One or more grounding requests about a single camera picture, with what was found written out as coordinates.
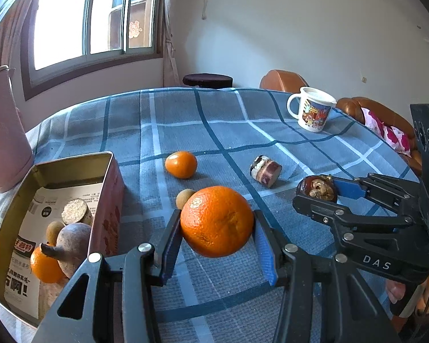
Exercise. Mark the small orange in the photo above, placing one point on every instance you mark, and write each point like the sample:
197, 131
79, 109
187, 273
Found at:
181, 164
44, 269

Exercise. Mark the rectangular metal tin box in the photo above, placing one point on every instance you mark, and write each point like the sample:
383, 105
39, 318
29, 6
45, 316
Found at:
110, 203

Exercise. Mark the tan kiwi fruit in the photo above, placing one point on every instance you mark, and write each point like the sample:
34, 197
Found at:
54, 228

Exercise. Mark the person's right hand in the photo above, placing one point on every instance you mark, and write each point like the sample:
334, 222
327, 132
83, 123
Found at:
395, 291

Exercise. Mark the pink electric kettle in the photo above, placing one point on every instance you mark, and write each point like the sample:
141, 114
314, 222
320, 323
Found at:
3, 132

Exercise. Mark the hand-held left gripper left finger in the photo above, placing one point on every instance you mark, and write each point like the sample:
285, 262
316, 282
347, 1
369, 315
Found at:
171, 243

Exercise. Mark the dark round stool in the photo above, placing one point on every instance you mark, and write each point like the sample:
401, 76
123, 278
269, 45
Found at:
207, 80

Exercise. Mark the round golden snack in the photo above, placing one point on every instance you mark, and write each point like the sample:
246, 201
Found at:
75, 210

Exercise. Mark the small layered jar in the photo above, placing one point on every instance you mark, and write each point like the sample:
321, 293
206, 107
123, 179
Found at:
266, 170

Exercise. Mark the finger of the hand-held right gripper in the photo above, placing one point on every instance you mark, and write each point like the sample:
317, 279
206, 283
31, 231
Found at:
350, 189
314, 209

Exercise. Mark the tan longan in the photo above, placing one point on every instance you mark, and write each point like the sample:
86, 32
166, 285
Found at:
183, 197

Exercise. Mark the brown leather sofa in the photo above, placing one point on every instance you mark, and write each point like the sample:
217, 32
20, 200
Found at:
379, 110

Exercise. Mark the pink curtain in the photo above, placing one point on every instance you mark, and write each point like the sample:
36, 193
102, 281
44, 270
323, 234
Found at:
171, 43
10, 35

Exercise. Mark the sliding window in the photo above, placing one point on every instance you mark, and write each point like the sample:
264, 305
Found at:
125, 10

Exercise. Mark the large orange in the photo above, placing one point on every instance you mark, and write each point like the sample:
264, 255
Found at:
216, 221

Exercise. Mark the printed paper leaflet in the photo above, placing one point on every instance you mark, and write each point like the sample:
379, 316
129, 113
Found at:
25, 221

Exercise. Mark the pink floral cushion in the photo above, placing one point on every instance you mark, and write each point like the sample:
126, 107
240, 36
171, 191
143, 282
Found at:
389, 135

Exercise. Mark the white printed mug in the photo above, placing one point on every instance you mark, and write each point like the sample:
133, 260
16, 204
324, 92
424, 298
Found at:
312, 114

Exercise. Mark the red paper window decoration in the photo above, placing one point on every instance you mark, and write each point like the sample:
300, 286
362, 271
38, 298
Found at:
135, 28

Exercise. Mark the white air conditioner pipe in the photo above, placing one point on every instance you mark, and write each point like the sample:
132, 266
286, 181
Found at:
204, 3

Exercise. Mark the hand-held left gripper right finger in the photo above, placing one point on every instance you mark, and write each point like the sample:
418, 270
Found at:
266, 253

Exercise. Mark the purple sweet potato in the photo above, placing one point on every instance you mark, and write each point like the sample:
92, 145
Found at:
73, 250

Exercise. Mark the blue plaid tablecloth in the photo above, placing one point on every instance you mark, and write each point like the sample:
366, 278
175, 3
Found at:
236, 121

